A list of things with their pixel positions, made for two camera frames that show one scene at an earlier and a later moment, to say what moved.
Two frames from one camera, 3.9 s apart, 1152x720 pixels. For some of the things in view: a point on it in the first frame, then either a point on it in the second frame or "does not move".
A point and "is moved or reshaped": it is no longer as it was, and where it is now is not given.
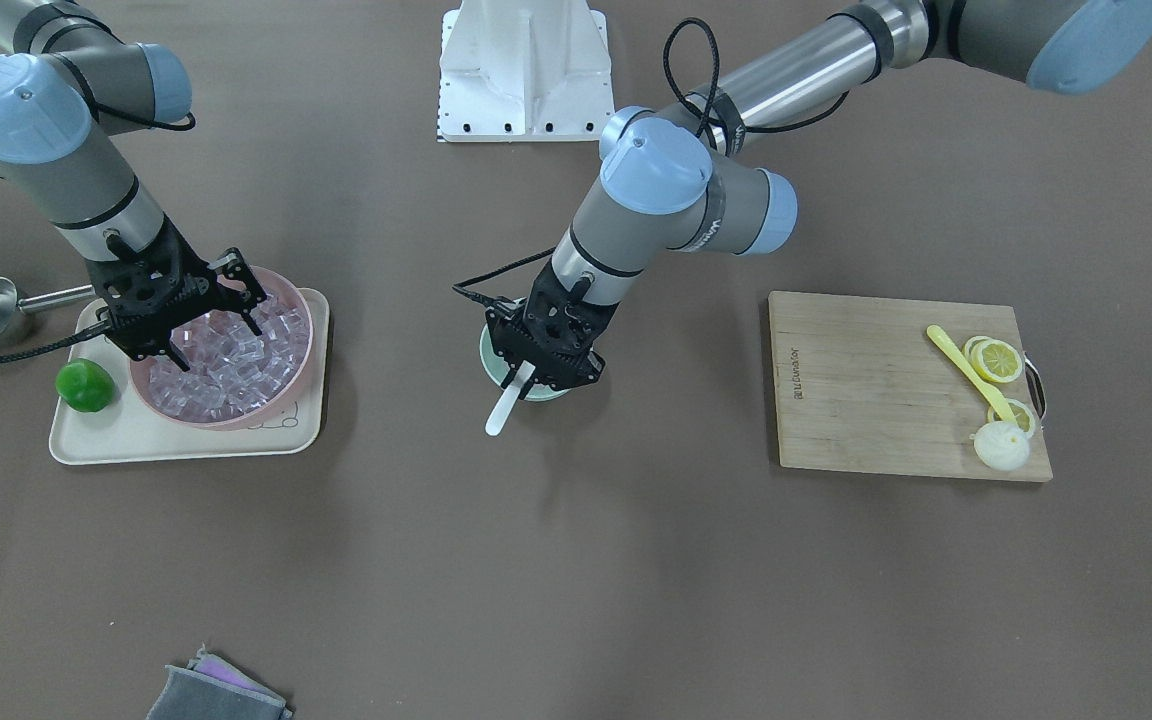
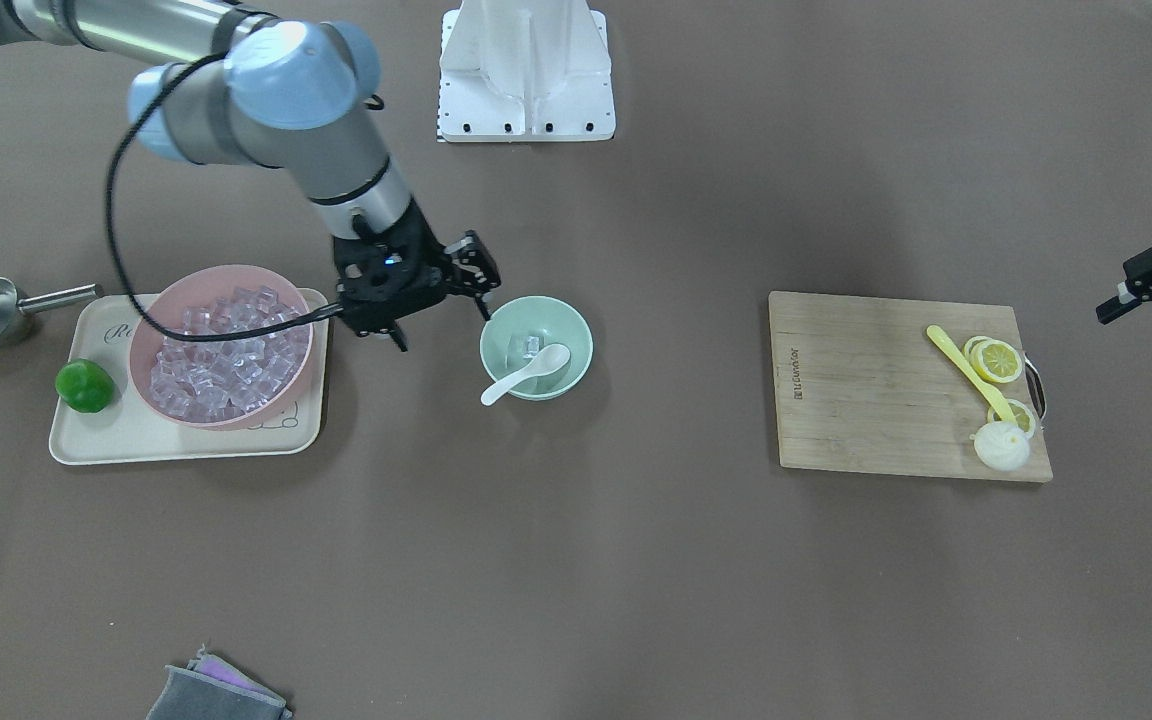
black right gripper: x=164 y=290 -> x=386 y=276
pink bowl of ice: x=237 y=377 does not move
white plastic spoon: x=503 y=407 is moved or reshaped
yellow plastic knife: x=969 y=368 does not move
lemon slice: x=997 y=360 does not move
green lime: x=85 y=384 does not move
